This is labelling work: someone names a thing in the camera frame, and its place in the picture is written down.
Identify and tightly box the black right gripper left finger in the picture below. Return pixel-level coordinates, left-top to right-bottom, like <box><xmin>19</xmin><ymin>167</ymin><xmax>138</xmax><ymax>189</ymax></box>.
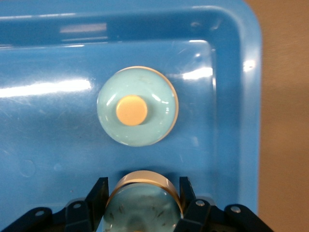
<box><xmin>0</xmin><ymin>177</ymin><xmax>109</xmax><ymax>232</ymax></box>

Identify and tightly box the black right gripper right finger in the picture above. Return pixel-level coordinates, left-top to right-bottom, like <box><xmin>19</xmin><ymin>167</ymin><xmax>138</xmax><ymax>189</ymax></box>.
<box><xmin>177</xmin><ymin>176</ymin><xmax>273</xmax><ymax>232</ymax></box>

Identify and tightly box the light blue call bell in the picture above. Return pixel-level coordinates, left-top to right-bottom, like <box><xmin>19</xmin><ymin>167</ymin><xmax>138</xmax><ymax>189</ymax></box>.
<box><xmin>102</xmin><ymin>170</ymin><xmax>184</xmax><ymax>232</ymax></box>
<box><xmin>96</xmin><ymin>65</ymin><xmax>179</xmax><ymax>147</ymax></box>

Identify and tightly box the blue plastic tray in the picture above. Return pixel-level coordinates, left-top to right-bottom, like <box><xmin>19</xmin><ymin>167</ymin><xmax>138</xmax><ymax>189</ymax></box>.
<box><xmin>0</xmin><ymin>0</ymin><xmax>263</xmax><ymax>232</ymax></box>

